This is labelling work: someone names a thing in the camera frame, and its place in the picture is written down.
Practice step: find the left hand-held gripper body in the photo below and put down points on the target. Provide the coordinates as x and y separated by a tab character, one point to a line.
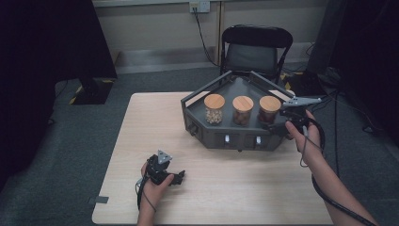
156	169

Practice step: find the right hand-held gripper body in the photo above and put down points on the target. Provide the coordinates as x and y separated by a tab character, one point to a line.
295	113

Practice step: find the glass jar of dark red fruit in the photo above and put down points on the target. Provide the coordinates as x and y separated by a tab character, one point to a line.
268	109

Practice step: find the dark grey metal tray rack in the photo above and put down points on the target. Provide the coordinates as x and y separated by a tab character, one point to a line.
247	135

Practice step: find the glass jar of brown nuts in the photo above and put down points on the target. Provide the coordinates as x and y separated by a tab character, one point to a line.
242	109

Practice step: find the glass jar of white lotus seeds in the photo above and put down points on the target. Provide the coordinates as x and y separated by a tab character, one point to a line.
214	108

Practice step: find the person's left hand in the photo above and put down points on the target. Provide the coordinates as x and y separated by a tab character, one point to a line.
153	194

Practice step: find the person's right hand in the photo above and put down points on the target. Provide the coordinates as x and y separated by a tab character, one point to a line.
309	141

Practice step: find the black floor plate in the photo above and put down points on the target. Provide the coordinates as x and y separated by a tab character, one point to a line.
306	84

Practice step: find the grey tape mark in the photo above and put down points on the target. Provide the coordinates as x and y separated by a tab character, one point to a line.
98	199

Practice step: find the black folding chair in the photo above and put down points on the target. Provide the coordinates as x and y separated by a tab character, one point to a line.
252	53

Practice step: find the black curtain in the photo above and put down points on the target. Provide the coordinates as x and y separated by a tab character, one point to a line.
370	62
37	78

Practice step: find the black stand base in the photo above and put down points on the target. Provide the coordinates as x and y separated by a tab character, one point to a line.
94	92

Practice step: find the white wall socket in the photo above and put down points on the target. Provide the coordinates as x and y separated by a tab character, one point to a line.
199	6

